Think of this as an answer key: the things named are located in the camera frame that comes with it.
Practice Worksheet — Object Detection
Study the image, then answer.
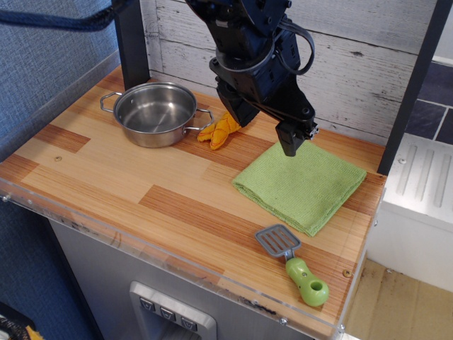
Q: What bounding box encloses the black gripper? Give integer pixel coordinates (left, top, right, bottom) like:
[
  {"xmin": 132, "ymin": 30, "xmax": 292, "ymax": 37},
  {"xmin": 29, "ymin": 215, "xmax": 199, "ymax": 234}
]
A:
[{"xmin": 210, "ymin": 24, "xmax": 319, "ymax": 157}]

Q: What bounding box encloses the green cloth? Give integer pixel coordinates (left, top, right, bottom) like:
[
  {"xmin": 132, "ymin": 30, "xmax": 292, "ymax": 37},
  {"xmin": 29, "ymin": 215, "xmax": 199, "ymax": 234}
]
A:
[{"xmin": 232, "ymin": 142, "xmax": 367, "ymax": 237}]

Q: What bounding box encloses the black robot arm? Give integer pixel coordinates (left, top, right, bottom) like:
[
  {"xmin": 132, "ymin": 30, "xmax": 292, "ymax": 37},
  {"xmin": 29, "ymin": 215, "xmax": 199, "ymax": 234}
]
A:
[{"xmin": 187, "ymin": 1, "xmax": 319, "ymax": 157}]

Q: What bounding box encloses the stainless steel pot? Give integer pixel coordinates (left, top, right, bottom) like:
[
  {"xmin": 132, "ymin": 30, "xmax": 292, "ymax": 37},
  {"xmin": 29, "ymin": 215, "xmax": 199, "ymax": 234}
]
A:
[{"xmin": 100, "ymin": 82, "xmax": 214, "ymax": 148}]

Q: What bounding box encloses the white grooved cabinet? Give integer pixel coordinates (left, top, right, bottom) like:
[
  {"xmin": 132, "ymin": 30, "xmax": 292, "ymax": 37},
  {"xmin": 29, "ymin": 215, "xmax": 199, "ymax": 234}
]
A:
[{"xmin": 367, "ymin": 134, "xmax": 452, "ymax": 290}]

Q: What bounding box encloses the silver dispenser button panel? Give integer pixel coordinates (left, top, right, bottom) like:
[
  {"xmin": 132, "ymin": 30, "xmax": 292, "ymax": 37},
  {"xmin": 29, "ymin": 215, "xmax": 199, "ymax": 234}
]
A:
[{"xmin": 130, "ymin": 281, "xmax": 217, "ymax": 339}]

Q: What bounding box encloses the yellow object bottom left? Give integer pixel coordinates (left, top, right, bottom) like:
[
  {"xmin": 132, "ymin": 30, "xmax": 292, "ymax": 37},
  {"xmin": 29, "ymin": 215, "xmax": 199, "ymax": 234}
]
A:
[{"xmin": 23, "ymin": 326, "xmax": 44, "ymax": 340}]

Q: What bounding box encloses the grey spatula green handle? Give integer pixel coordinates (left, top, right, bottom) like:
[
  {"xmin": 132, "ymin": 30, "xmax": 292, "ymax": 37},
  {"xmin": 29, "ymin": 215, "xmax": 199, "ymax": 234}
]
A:
[{"xmin": 255, "ymin": 224, "xmax": 330, "ymax": 307}]

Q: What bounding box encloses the black left frame post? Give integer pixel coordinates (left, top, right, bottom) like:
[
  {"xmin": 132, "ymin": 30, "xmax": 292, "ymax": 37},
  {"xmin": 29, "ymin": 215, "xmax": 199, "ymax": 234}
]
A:
[{"xmin": 112, "ymin": 1, "xmax": 150, "ymax": 90}]

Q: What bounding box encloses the black frame post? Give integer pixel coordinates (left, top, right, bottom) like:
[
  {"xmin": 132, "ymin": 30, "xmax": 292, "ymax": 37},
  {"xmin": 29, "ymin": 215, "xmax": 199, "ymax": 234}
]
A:
[
  {"xmin": 377, "ymin": 0, "xmax": 452, "ymax": 176},
  {"xmin": 112, "ymin": 1, "xmax": 150, "ymax": 90}
]

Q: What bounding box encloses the black right frame post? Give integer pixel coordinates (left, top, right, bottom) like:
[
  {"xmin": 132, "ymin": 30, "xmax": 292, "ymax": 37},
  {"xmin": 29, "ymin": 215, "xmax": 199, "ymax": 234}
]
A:
[{"xmin": 377, "ymin": 0, "xmax": 452, "ymax": 176}]

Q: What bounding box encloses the black braided cable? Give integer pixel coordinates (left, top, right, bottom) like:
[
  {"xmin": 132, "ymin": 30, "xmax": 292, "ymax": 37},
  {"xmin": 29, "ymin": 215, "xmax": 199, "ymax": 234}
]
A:
[{"xmin": 0, "ymin": 0, "xmax": 123, "ymax": 33}]

